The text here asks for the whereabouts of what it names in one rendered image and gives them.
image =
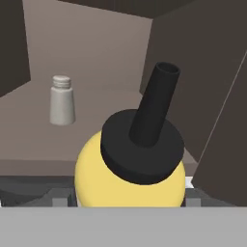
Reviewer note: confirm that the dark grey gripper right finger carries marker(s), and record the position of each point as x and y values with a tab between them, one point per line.
193	197

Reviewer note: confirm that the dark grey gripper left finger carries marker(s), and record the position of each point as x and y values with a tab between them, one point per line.
61	195

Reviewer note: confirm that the yellow squeeze bottle black cap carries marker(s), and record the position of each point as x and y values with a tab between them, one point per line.
128	189

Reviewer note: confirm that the dark brown cabinet door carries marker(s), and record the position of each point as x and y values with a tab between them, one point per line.
225	144

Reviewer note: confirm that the dark brown cabinet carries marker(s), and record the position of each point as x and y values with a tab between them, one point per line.
96	58

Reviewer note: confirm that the grey shaker with ridged cap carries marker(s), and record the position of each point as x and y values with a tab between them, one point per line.
62	106

